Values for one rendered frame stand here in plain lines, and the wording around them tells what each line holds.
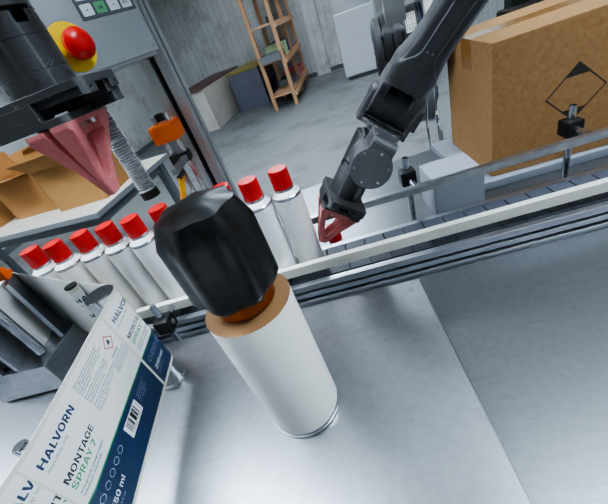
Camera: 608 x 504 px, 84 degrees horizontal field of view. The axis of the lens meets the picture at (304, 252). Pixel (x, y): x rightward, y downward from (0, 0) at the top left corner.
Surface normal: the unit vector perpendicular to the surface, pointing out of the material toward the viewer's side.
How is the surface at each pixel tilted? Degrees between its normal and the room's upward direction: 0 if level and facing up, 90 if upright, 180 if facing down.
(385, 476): 0
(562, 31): 90
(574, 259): 0
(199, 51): 90
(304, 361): 90
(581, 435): 0
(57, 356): 90
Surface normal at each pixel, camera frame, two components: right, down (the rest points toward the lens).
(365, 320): -0.30, -0.77
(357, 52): -0.18, 0.62
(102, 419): 0.95, -0.31
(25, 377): 0.04, 0.57
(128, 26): 0.80, 0.11
